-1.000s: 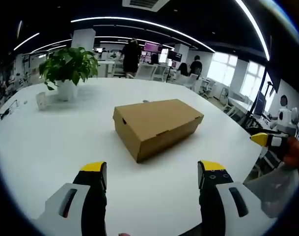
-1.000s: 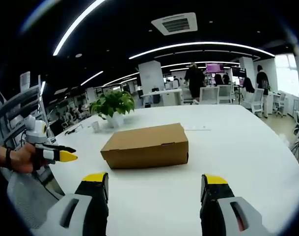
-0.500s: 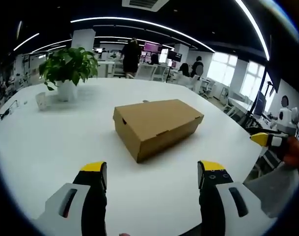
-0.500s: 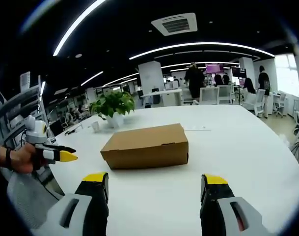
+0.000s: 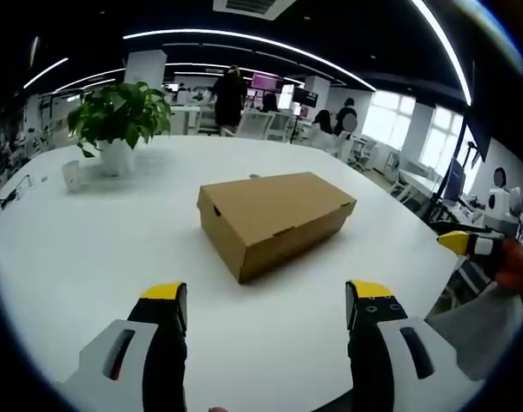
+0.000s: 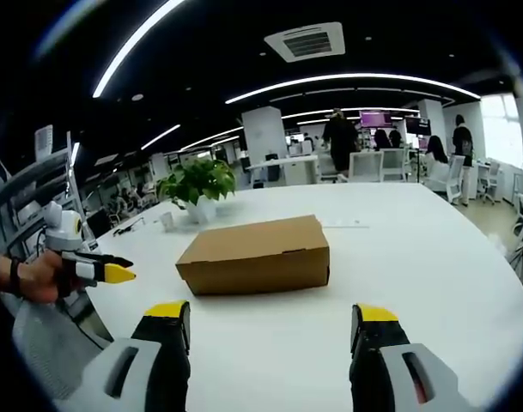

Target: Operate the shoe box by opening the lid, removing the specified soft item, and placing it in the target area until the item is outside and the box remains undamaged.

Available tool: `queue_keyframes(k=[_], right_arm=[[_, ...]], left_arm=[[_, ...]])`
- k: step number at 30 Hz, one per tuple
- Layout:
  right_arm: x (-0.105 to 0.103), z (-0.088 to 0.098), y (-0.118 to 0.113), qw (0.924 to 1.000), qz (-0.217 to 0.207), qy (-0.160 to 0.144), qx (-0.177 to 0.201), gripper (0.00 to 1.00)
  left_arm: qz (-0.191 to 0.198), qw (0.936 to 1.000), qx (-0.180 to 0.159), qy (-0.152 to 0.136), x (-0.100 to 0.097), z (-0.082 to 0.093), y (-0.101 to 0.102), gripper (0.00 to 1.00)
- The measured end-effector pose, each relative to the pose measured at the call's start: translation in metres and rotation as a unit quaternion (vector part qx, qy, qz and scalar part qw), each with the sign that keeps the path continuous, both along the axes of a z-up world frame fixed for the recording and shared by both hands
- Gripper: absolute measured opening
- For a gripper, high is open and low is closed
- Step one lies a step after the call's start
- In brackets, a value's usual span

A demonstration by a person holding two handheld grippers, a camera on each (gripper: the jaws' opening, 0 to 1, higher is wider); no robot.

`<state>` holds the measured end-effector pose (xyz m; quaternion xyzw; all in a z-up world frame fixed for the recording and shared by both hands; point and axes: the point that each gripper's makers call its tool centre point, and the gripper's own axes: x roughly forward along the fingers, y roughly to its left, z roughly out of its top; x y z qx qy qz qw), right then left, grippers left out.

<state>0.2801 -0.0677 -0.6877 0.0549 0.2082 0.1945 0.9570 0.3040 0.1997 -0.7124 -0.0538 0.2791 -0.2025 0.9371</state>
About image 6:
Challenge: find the brown cardboard shoe box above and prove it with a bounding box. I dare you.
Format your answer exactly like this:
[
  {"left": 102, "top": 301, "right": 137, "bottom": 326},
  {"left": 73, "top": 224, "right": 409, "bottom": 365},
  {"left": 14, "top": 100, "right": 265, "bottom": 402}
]
[{"left": 175, "top": 214, "right": 331, "bottom": 296}]

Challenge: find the white plant pot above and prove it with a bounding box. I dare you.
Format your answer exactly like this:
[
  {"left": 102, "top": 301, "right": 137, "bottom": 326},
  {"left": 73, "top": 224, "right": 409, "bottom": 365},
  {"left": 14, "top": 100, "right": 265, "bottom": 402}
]
[{"left": 185, "top": 196, "right": 222, "bottom": 224}]

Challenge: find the black item on table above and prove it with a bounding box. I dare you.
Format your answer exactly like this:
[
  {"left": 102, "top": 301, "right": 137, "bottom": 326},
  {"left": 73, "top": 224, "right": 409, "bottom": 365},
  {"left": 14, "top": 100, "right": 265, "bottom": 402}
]
[{"left": 113, "top": 221, "right": 145, "bottom": 237}]

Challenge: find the white office desk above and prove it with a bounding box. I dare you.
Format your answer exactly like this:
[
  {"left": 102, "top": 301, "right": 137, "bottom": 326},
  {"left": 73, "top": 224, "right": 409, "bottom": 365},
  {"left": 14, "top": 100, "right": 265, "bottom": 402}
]
[{"left": 246, "top": 154, "right": 320, "bottom": 188}]

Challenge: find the grey mesh office chair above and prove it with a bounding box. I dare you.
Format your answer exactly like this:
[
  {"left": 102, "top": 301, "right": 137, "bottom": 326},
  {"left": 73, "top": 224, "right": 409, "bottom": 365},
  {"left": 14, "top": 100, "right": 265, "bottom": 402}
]
[{"left": 0, "top": 289, "right": 116, "bottom": 403}]

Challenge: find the ceiling air conditioner vent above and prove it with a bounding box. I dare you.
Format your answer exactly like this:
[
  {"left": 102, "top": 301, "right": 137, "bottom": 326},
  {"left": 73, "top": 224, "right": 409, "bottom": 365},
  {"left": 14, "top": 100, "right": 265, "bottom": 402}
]
[{"left": 264, "top": 21, "right": 346, "bottom": 64}]

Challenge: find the purple wall screen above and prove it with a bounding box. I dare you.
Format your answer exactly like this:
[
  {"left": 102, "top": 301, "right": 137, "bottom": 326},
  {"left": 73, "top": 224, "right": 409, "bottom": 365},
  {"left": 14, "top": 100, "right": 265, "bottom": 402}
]
[{"left": 358, "top": 110, "right": 392, "bottom": 129}]

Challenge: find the white square pillar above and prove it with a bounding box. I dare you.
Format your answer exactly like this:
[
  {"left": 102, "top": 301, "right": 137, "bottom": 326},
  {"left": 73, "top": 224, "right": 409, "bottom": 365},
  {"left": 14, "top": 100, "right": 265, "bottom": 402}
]
[{"left": 241, "top": 106, "right": 286, "bottom": 167}]

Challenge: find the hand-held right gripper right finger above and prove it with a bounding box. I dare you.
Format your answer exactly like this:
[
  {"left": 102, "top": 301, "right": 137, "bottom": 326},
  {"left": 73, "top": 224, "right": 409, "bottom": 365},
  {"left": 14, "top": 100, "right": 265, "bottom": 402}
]
[{"left": 349, "top": 302, "right": 472, "bottom": 412}]

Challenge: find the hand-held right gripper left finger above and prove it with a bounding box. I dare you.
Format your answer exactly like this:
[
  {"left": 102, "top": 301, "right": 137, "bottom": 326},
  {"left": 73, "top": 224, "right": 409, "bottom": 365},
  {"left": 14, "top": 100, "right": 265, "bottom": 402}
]
[{"left": 65, "top": 300, "right": 192, "bottom": 412}]

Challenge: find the white office chair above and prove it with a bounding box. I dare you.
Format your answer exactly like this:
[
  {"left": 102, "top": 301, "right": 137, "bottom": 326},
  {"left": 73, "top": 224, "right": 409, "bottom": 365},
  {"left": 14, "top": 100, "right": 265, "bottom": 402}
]
[
  {"left": 441, "top": 154, "right": 466, "bottom": 203},
  {"left": 349, "top": 150, "right": 385, "bottom": 184},
  {"left": 380, "top": 148, "right": 407, "bottom": 183}
]

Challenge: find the green potted plant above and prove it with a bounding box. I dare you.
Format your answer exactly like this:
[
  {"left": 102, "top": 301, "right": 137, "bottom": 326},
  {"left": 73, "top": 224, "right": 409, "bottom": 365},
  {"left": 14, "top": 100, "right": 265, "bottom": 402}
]
[{"left": 156, "top": 159, "right": 237, "bottom": 210}]

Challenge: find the person's left hand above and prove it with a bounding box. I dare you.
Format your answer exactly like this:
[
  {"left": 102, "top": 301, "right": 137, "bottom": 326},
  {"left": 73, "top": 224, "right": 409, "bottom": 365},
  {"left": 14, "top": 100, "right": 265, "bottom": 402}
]
[{"left": 12, "top": 249, "right": 87, "bottom": 304}]

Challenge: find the black wristband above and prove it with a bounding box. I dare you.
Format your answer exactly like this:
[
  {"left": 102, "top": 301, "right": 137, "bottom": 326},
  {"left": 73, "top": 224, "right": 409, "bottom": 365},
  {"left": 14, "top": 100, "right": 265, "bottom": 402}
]
[{"left": 9, "top": 257, "right": 22, "bottom": 296}]

